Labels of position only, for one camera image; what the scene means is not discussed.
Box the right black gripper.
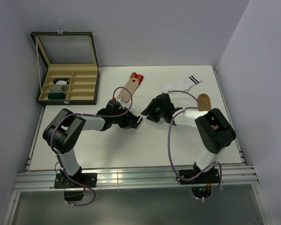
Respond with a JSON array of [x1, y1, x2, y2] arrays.
[[140, 98, 165, 123]]

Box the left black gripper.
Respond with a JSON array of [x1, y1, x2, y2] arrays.
[[111, 107, 137, 128]]

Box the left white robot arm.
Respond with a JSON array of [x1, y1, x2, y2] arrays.
[[43, 99, 142, 187]]

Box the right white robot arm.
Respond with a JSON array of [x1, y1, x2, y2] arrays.
[[141, 93, 237, 183]]

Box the beige reindeer sock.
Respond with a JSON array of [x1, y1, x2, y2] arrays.
[[117, 72, 144, 103]]

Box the white striped sock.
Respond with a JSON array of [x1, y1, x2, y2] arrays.
[[161, 75, 202, 93]]

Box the brown sock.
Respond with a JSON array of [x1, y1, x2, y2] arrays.
[[197, 93, 218, 131]]

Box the black white rolled sock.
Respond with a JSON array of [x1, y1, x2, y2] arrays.
[[53, 78, 70, 85]]

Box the grey rolled sock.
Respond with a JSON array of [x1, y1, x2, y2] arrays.
[[48, 85, 67, 92]]

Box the dark green rolled sock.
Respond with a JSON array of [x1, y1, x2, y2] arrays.
[[48, 92, 66, 100]]

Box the black compartment storage box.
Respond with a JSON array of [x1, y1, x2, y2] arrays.
[[30, 29, 100, 105]]

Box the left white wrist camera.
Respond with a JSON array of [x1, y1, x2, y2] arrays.
[[112, 97, 126, 104]]

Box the aluminium mounting rail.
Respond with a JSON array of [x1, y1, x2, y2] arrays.
[[13, 165, 259, 192]]

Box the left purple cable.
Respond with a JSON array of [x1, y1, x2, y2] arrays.
[[49, 86, 133, 207]]

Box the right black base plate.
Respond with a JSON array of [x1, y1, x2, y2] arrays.
[[175, 167, 220, 196]]

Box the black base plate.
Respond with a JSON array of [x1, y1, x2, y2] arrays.
[[53, 172, 97, 202], [175, 167, 220, 196]]

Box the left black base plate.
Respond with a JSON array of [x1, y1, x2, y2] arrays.
[[53, 172, 97, 202]]

